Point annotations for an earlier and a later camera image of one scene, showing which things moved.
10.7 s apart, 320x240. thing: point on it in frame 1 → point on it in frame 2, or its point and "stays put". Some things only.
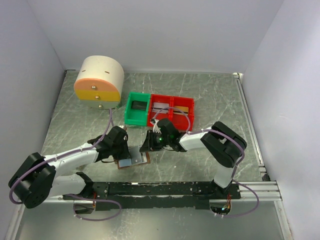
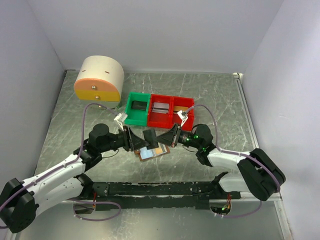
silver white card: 157,106 stays put
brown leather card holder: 126,163 → 144,154
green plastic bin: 137,117 stays put
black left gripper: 125,154 → 131,142
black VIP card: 139,105 stays put
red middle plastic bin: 161,98 stays put
